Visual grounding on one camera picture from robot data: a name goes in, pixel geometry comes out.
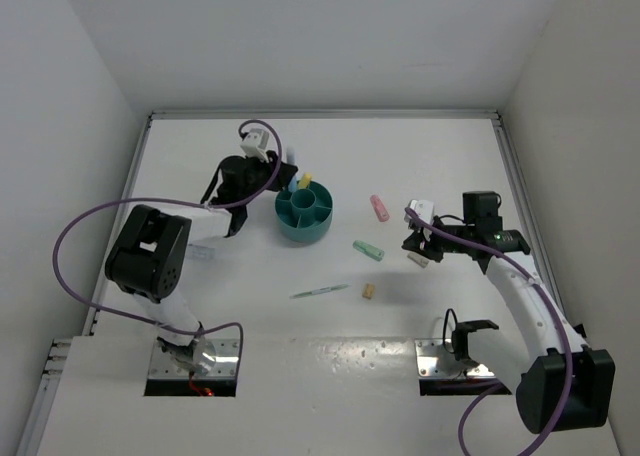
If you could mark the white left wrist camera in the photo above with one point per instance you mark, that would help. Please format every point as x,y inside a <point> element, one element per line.
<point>254,144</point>

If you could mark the teal round divided organizer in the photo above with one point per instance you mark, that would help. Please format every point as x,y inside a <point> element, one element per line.
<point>305,215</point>

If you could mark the green highlighter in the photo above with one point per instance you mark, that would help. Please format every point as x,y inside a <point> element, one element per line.
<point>369,250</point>

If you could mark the yellow highlighter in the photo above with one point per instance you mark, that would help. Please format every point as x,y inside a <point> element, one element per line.
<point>305,181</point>

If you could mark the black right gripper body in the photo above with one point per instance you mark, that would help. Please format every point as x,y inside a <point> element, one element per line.
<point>453,247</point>

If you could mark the grey beige eraser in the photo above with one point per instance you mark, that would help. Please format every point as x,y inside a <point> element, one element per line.
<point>419,261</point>

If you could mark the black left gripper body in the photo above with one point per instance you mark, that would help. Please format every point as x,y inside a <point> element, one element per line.
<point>259,174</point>

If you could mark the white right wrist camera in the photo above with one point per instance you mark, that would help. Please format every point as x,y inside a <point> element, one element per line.
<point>419,214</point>

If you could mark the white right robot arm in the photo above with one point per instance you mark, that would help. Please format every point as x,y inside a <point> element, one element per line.
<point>560,383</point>

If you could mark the tan small eraser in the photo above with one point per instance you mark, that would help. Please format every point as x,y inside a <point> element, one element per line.
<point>368,291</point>

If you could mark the green thin pen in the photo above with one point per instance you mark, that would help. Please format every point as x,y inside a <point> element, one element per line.
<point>319,291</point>

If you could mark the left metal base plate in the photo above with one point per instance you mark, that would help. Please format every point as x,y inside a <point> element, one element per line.
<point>210,359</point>

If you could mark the metal base plate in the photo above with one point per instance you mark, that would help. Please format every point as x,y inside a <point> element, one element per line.
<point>210,359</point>
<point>434,362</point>

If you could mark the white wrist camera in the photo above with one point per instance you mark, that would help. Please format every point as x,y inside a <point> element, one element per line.
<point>254,144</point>
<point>419,214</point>

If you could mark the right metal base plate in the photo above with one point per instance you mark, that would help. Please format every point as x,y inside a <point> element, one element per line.
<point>434,362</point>

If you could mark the pink highlighter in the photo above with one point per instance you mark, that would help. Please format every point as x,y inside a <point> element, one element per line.
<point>379,208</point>

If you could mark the blue capped glue stick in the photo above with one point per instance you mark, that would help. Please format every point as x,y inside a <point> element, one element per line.
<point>292,169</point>

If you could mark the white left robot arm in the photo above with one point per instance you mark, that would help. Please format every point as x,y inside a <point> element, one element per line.
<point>147,257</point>

